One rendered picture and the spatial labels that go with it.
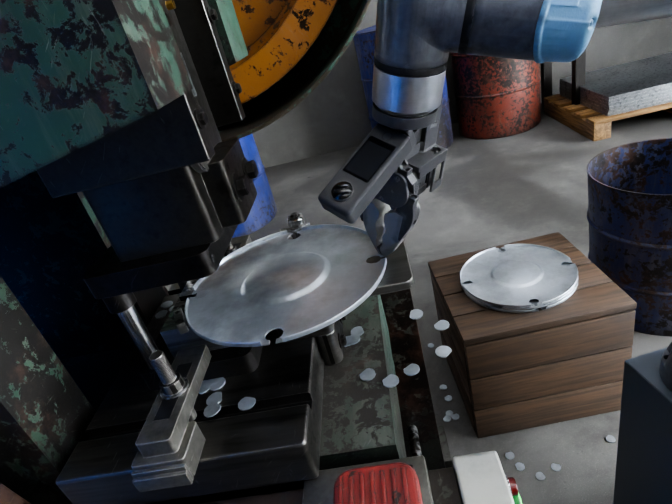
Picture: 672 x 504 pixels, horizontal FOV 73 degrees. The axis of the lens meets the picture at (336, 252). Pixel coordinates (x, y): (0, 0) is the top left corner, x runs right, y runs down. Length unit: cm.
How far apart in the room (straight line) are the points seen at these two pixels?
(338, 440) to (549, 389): 82
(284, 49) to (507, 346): 81
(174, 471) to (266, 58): 67
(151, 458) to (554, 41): 56
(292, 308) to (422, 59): 32
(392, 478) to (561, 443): 101
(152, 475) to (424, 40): 51
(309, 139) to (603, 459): 325
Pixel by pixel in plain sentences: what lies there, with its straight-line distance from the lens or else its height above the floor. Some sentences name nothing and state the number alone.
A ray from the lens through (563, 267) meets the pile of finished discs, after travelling 133.
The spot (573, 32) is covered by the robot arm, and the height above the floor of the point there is 103.
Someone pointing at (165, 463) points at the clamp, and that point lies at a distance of 55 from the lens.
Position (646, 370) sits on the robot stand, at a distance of 94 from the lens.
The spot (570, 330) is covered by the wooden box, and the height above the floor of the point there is 31.
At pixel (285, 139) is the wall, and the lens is 402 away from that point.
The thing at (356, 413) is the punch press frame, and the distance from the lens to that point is 62.
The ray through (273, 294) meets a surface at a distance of 61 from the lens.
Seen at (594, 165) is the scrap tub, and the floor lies 45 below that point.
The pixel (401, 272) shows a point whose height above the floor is 78.
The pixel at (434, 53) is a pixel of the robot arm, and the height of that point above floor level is 103.
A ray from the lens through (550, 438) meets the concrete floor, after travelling 140.
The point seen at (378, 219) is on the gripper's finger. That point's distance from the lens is 60.
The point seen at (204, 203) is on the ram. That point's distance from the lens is 54.
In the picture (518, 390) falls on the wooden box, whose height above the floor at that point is 15.
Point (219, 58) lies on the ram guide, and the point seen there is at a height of 107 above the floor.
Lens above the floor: 110
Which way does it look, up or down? 28 degrees down
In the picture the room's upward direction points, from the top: 15 degrees counter-clockwise
